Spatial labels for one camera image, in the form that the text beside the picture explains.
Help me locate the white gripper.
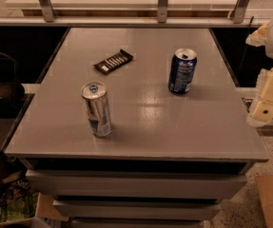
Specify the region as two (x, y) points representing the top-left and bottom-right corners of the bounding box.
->
(245, 17), (273, 127)

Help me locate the blue pepsi can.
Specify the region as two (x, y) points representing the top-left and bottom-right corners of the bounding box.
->
(168, 48), (197, 94)

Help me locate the silver redbull can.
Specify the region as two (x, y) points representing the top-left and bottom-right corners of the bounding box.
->
(81, 81), (111, 137)

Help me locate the grey drawer cabinet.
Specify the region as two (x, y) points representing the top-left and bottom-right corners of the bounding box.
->
(6, 28), (268, 228)

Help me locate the dark snack bar wrapper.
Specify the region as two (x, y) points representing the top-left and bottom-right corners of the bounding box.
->
(93, 49), (133, 75)

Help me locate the cardboard box left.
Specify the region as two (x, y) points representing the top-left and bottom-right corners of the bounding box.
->
(0, 194), (68, 228)

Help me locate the dark chair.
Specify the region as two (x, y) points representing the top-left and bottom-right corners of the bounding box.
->
(0, 52), (25, 117)

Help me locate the green printed bag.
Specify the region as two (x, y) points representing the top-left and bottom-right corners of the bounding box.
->
(0, 178), (38, 222)

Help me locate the middle metal bracket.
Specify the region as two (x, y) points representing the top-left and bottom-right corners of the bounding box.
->
(157, 0), (168, 23)

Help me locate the left metal bracket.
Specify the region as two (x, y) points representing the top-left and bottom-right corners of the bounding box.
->
(38, 0), (55, 22)

